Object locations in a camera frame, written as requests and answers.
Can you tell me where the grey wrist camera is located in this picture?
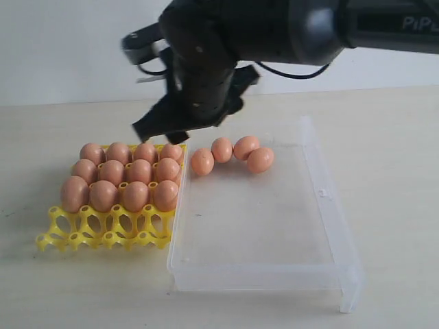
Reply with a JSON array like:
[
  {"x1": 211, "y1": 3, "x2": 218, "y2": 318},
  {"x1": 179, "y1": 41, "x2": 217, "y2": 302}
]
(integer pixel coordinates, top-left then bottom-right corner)
[{"x1": 121, "y1": 23, "x2": 163, "y2": 66}]

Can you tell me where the yellow plastic egg tray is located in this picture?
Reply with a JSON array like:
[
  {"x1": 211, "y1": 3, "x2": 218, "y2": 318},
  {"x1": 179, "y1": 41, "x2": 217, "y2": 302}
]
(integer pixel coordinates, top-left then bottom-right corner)
[{"x1": 36, "y1": 145, "x2": 186, "y2": 251}]

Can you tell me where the black cable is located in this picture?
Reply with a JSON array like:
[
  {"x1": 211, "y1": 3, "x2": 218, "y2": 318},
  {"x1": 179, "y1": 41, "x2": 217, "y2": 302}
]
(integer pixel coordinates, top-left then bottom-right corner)
[{"x1": 253, "y1": 61, "x2": 330, "y2": 80}]

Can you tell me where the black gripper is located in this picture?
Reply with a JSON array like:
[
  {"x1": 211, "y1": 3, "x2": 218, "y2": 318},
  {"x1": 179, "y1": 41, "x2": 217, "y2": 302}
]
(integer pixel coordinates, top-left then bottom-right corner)
[{"x1": 132, "y1": 44, "x2": 260, "y2": 144}]

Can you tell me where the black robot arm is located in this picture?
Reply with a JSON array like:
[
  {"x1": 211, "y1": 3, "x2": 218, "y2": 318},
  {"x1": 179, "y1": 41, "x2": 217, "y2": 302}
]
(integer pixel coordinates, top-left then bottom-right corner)
[{"x1": 121, "y1": 1, "x2": 438, "y2": 144}]

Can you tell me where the clear plastic bin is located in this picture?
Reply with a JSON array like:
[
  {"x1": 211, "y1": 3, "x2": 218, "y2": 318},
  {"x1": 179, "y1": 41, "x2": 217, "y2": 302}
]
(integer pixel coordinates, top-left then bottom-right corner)
[{"x1": 167, "y1": 117, "x2": 364, "y2": 313}]

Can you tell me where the brown egg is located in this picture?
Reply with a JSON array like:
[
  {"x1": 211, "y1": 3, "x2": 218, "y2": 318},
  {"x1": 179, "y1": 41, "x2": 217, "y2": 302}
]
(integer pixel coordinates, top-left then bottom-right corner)
[
  {"x1": 90, "y1": 180, "x2": 118, "y2": 212},
  {"x1": 132, "y1": 142, "x2": 158, "y2": 165},
  {"x1": 159, "y1": 143, "x2": 184, "y2": 164},
  {"x1": 99, "y1": 160, "x2": 125, "y2": 186},
  {"x1": 127, "y1": 159, "x2": 153, "y2": 185},
  {"x1": 106, "y1": 142, "x2": 132, "y2": 166},
  {"x1": 60, "y1": 175, "x2": 90, "y2": 213},
  {"x1": 156, "y1": 158, "x2": 181, "y2": 186},
  {"x1": 247, "y1": 147, "x2": 274, "y2": 173},
  {"x1": 153, "y1": 180, "x2": 179, "y2": 212},
  {"x1": 191, "y1": 148, "x2": 215, "y2": 176},
  {"x1": 80, "y1": 143, "x2": 106, "y2": 166},
  {"x1": 71, "y1": 159, "x2": 98, "y2": 185},
  {"x1": 122, "y1": 181, "x2": 150, "y2": 212},
  {"x1": 233, "y1": 136, "x2": 260, "y2": 161},
  {"x1": 211, "y1": 137, "x2": 233, "y2": 163}
]

